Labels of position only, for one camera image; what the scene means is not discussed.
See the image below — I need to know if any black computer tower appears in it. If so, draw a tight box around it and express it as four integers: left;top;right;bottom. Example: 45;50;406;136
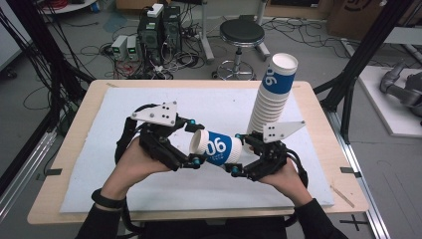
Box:
162;5;183;55
136;13;165;66

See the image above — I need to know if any black tape cross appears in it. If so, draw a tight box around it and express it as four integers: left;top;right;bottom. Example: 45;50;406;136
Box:
338;214;369;232

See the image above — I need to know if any thin wooden stick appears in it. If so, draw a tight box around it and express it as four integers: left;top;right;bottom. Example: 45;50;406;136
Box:
329;184;355;209

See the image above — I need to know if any blue banded paper cup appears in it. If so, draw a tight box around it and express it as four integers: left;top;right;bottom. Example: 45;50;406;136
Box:
188;128;244;167

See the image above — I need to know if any grey power supply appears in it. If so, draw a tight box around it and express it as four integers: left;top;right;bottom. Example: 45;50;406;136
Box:
126;35;140;62
110;34;129;61

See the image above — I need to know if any aluminium rail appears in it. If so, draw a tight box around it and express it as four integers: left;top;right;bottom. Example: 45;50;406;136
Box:
0;128;58;222
325;109;392;239

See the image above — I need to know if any grey metal table leg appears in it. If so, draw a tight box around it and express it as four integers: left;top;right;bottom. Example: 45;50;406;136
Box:
254;0;272;62
198;0;216;65

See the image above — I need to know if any white box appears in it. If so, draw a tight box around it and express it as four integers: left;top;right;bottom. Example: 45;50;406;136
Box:
146;3;165;19

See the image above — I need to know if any person's dark lap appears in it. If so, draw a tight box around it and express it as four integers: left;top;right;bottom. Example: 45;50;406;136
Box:
138;217;287;239

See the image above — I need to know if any left hand-held gripper cable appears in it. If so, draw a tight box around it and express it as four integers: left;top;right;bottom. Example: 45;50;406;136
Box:
113;103;161;237

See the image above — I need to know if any black round stool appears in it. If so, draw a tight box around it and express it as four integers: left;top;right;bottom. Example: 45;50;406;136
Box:
212;18;267;82

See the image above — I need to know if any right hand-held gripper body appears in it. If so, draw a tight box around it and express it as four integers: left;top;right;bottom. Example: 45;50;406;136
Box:
245;119;307;182

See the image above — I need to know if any white floor board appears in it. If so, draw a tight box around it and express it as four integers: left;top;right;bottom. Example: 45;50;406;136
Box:
357;65;422;138

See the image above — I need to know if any white foam board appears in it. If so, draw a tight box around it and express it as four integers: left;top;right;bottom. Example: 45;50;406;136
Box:
59;87;335;214

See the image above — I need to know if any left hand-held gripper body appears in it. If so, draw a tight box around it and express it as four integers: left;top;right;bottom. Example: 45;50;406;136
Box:
129;101;187;172

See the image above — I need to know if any black wristband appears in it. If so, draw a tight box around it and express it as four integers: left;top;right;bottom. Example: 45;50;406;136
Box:
91;187;127;210

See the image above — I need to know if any black metal frame stand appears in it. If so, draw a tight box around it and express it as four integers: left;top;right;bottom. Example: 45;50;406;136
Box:
313;0;416;144
0;0;96;197

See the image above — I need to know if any person's right hand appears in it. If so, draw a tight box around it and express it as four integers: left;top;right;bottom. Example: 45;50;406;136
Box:
258;158;315;208

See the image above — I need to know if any white round table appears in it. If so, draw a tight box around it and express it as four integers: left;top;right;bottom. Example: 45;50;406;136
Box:
39;0;100;15

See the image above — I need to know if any person's left hand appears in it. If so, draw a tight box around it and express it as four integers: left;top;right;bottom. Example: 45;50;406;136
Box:
101;136;172;202

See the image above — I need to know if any tangle of floor cables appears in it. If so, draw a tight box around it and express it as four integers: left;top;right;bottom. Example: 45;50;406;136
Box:
76;19;207;81

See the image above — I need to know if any brown cardboard box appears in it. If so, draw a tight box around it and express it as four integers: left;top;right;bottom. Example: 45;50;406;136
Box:
325;0;397;42

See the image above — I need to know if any stack of white paper cups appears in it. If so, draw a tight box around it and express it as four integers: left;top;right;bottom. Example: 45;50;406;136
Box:
246;53;300;155

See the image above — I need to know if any hand-held gripper cable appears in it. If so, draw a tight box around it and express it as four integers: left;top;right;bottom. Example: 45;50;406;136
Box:
113;103;161;237
283;148;310;229

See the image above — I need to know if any right hand-held gripper cable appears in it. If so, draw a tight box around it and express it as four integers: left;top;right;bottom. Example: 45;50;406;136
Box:
283;148;310;229

